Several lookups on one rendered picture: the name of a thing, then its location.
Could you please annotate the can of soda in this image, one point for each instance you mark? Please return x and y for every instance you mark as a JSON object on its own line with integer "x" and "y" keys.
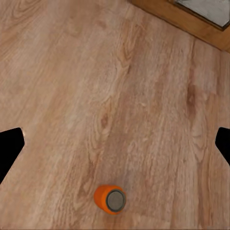
{"x": 110, "y": 198}

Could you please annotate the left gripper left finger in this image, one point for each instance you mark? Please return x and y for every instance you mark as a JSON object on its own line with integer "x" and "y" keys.
{"x": 11, "y": 144}

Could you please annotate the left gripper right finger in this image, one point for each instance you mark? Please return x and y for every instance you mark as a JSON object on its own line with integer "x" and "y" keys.
{"x": 223, "y": 142}

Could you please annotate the door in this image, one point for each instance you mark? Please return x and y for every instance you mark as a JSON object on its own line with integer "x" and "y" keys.
{"x": 208, "y": 20}

